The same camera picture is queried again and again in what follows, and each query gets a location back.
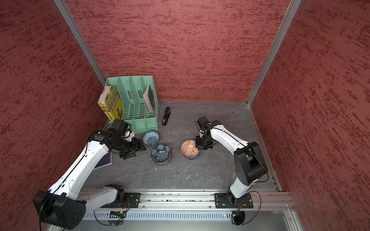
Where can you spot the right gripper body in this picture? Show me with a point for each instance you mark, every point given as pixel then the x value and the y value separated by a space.
pixel 204 142

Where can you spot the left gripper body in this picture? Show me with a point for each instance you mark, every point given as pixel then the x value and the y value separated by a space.
pixel 129 147

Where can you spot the orange white pattern bowl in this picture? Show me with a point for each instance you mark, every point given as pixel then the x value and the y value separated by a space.
pixel 189 149

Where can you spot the blue floral rimmed bowl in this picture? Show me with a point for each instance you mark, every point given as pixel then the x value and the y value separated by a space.
pixel 150 138

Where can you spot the dark flower-shaped bowl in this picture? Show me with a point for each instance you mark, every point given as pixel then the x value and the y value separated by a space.
pixel 161 153

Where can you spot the pink striped bowl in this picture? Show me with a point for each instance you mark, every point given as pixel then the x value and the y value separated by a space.
pixel 162 163

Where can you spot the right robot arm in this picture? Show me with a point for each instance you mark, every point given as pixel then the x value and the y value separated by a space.
pixel 249 161

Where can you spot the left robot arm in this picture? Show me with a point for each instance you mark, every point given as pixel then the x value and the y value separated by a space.
pixel 62 205

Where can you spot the blue swirl pattern bowl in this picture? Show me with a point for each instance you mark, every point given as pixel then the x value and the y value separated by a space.
pixel 192 158

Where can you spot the dark blue book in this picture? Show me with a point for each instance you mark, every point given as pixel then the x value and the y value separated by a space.
pixel 104 161

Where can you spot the black stapler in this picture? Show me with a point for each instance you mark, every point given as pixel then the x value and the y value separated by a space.
pixel 166 116

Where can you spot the yellow book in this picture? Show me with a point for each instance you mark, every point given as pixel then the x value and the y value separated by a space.
pixel 110 102

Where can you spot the green plastic desk organizer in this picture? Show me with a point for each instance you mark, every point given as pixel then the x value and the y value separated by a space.
pixel 131 90

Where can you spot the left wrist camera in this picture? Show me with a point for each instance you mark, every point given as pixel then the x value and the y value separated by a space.
pixel 122 129

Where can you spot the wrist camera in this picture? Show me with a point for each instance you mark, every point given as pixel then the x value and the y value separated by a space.
pixel 202 124
pixel 122 129

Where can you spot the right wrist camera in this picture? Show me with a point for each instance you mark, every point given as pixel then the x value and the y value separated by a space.
pixel 202 124

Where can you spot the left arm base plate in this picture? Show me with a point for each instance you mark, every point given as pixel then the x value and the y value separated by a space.
pixel 131 200

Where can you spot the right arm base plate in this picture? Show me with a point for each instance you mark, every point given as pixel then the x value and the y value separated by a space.
pixel 227 200

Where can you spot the aluminium mounting rail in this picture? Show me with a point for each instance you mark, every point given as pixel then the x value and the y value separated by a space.
pixel 203 200

